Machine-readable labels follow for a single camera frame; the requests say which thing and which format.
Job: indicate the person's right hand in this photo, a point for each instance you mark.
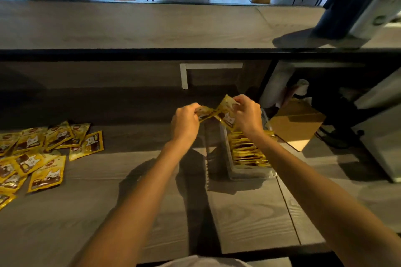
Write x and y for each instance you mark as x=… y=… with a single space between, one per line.
x=250 y=119

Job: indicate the person's left hand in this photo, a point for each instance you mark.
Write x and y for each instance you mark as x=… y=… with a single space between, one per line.
x=183 y=126

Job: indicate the person's right fingers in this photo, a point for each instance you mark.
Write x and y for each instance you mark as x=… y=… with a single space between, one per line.
x=243 y=101

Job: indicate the person's left fingers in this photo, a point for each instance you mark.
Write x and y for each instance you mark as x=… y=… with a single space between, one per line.
x=191 y=107

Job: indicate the small yellow snack packet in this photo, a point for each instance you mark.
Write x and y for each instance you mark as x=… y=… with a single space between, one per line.
x=206 y=112
x=227 y=113

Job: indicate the person's right forearm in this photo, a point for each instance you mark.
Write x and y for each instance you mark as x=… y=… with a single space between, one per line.
x=313 y=194

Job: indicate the person's left forearm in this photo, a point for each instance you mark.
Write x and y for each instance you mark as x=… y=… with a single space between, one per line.
x=141 y=201

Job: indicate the white upright panel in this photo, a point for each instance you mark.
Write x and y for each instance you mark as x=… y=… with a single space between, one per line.
x=275 y=85

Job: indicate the row of stacked yellow sachets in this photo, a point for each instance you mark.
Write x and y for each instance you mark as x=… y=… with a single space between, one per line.
x=247 y=151

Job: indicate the brown cardboard box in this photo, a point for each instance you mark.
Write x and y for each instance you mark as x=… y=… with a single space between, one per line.
x=296 y=126

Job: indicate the white paper roll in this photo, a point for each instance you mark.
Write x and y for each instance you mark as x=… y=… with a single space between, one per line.
x=302 y=87

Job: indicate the clear plastic tray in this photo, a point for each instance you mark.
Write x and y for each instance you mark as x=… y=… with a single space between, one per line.
x=241 y=172

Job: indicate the white counter machine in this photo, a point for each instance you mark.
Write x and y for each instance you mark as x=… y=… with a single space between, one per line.
x=380 y=132

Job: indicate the pile of loose yellow sachets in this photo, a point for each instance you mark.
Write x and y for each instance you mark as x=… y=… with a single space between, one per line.
x=37 y=157

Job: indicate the white angle bracket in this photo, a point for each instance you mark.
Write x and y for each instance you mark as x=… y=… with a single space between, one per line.
x=184 y=76

